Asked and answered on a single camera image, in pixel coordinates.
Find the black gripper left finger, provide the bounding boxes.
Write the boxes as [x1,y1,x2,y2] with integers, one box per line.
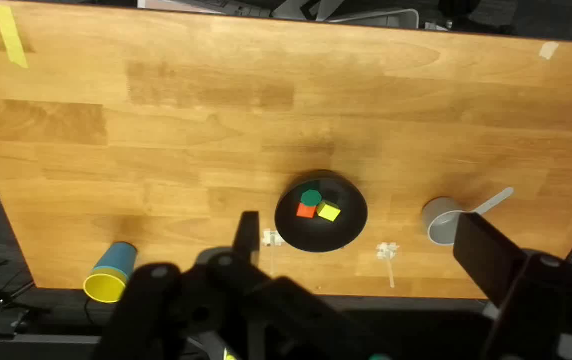
[232,210,261,266]

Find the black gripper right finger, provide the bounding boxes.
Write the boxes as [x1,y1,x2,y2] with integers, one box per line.
[451,212,529,310]

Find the red cube block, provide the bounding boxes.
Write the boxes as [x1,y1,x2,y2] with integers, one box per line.
[294,202,319,222]

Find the green cylinder block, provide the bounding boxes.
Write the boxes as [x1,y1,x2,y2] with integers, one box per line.
[300,189,324,208]

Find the yellow cube block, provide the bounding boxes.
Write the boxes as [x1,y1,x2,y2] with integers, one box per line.
[315,202,343,224]

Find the black bowl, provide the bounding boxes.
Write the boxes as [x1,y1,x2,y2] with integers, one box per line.
[274,171,370,255]

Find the clear plastic stand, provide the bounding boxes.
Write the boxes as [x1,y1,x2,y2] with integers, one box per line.
[374,240,401,291]
[260,227,286,253]

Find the grey measuring cup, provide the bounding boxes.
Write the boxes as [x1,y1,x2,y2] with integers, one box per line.
[420,187,517,248]

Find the blue plastic cup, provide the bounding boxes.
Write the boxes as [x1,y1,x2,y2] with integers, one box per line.
[93,240,140,286]

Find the yellow plastic cup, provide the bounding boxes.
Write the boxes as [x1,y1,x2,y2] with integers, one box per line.
[81,265,129,307]

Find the white tape piece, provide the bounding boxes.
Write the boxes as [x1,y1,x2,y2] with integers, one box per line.
[538,40,561,62]

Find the yellow tape strip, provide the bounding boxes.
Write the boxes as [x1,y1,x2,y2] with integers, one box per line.
[0,3,32,71]

